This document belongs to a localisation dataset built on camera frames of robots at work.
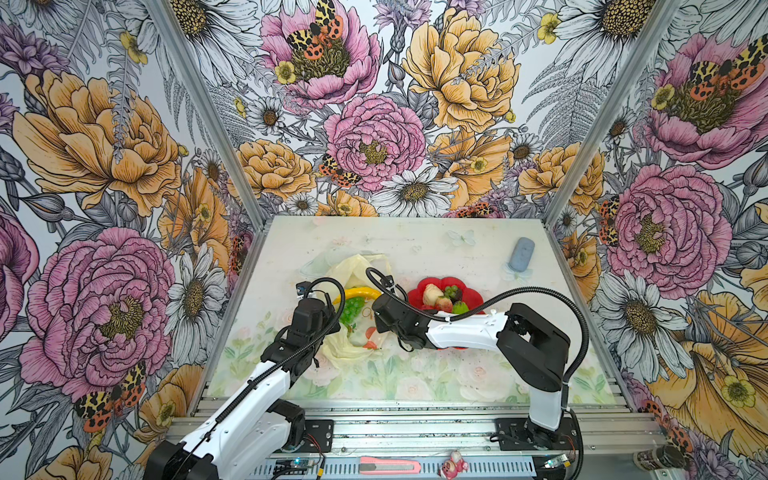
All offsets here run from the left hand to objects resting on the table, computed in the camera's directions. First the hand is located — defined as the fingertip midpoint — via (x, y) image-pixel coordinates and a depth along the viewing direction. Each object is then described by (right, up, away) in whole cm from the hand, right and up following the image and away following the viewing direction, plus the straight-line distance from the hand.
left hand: (328, 316), depth 85 cm
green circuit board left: (-6, -32, -14) cm, 35 cm away
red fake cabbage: (+33, +3, +4) cm, 33 cm away
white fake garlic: (+30, +5, +9) cm, 32 cm away
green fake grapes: (+6, +1, +7) cm, 9 cm away
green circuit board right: (+58, -31, -13) cm, 67 cm away
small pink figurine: (+32, -30, -16) cm, 47 cm away
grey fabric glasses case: (+64, +17, +23) cm, 70 cm away
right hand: (+15, -1, +5) cm, 16 cm away
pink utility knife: (+13, -31, -15) cm, 37 cm away
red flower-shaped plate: (+42, +4, +11) cm, 44 cm away
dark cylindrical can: (+75, -25, -21) cm, 82 cm away
